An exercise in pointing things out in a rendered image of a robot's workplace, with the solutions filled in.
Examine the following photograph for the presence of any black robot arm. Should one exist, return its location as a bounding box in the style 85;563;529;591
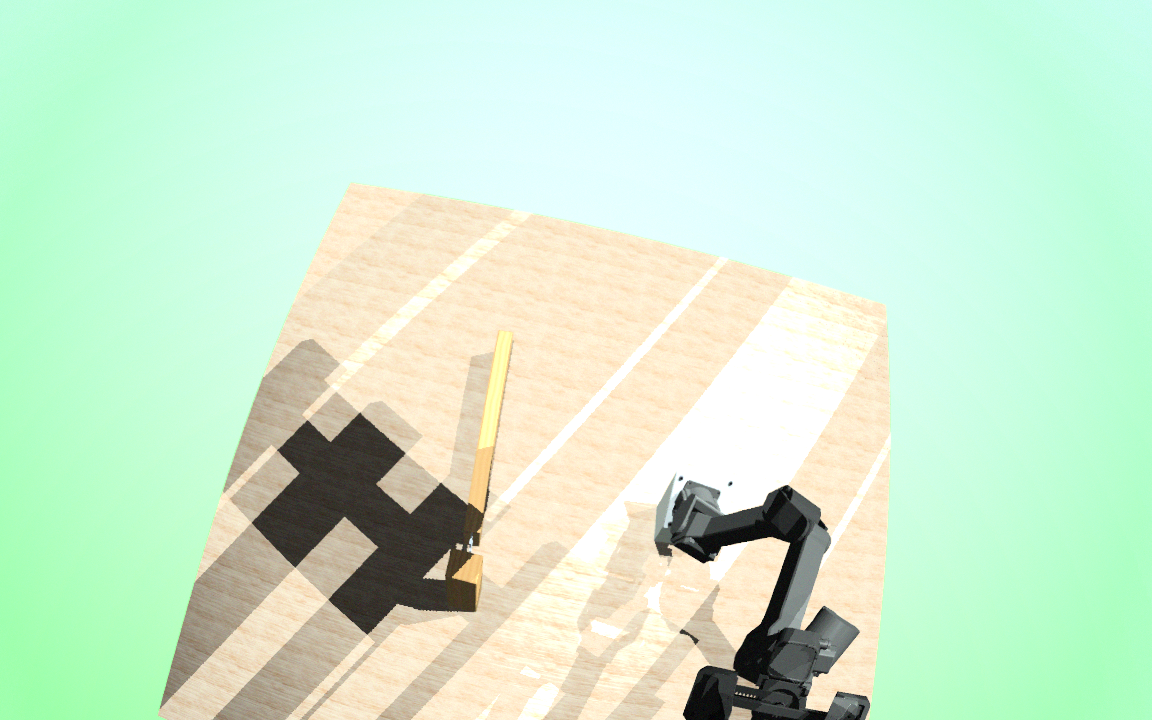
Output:
670;480;861;696

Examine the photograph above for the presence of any brown wooden post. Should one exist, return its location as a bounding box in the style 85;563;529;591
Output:
445;548;483;612

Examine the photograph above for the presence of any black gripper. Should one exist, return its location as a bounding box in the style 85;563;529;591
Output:
683;665;871;720

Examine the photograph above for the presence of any dark brown wooden rail with steel hooks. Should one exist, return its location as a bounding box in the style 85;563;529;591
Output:
463;329;513;553

